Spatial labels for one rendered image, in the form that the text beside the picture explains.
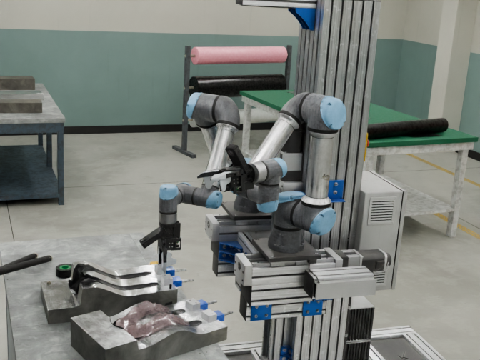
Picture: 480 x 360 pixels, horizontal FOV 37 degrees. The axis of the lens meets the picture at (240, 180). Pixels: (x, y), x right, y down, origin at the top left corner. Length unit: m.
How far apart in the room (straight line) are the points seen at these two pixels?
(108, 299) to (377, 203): 1.21
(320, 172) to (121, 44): 6.83
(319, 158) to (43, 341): 1.21
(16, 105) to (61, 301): 3.96
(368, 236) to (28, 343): 1.48
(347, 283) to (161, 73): 6.90
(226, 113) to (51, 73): 6.40
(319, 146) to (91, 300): 1.04
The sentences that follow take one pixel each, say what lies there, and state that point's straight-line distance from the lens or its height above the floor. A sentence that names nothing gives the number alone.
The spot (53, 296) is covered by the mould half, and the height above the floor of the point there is 0.86.
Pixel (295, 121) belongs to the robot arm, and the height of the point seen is 1.58.
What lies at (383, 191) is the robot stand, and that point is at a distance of 3.18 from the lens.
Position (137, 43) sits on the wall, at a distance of 9.40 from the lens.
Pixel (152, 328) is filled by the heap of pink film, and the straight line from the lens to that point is 2.58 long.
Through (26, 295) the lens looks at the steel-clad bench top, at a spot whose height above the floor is 0.80.
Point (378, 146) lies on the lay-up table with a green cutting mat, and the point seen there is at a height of 0.87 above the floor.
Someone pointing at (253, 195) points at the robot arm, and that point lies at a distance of 2.60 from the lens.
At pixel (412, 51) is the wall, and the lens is 10.73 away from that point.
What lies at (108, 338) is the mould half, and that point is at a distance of 2.49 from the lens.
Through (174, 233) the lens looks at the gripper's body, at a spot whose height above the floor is 1.06.
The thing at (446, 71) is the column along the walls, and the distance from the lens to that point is 9.57.
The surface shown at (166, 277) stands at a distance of 2.92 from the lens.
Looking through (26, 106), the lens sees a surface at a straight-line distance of 6.66.
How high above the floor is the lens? 2.11
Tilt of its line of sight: 16 degrees down
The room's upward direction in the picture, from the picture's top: 3 degrees clockwise
